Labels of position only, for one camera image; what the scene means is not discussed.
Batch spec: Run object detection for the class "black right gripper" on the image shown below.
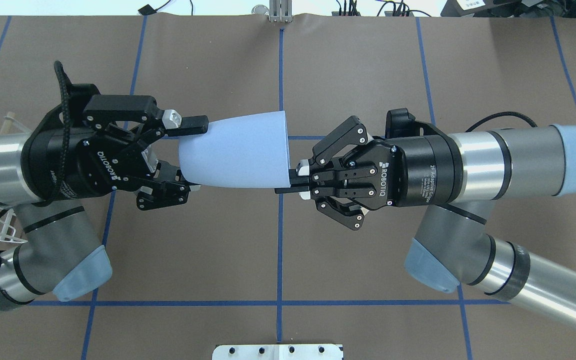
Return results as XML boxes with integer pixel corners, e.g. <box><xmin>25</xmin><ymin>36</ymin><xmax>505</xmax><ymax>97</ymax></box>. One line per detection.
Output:
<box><xmin>274</xmin><ymin>108</ymin><xmax>456</xmax><ymax>231</ymax></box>

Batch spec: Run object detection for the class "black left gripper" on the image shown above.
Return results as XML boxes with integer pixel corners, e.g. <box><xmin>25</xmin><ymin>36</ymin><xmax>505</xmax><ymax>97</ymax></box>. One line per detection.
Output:
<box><xmin>27</xmin><ymin>84</ymin><xmax>209</xmax><ymax>211</ymax></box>

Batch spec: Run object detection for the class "light blue plastic cup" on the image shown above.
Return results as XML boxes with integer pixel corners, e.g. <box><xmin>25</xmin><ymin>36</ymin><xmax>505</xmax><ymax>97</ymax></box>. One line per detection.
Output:
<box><xmin>178</xmin><ymin>111</ymin><xmax>290</xmax><ymax>189</ymax></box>

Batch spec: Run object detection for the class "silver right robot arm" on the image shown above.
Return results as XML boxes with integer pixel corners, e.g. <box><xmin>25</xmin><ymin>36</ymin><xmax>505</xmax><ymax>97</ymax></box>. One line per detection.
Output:
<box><xmin>275</xmin><ymin>108</ymin><xmax>576</xmax><ymax>330</ymax></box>

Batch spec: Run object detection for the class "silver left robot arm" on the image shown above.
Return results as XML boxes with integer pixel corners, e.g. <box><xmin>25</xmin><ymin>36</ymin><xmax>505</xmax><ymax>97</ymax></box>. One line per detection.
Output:
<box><xmin>0</xmin><ymin>83</ymin><xmax>209</xmax><ymax>314</ymax></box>

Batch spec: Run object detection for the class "aluminium extrusion frame post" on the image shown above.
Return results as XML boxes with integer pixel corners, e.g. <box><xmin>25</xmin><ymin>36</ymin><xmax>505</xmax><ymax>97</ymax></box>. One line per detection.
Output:
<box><xmin>268</xmin><ymin>0</ymin><xmax>294</xmax><ymax>24</ymax></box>

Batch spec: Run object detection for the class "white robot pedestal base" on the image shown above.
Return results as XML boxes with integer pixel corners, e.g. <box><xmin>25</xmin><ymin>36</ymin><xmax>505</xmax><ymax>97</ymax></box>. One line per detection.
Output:
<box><xmin>212</xmin><ymin>343</ymin><xmax>345</xmax><ymax>360</ymax></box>

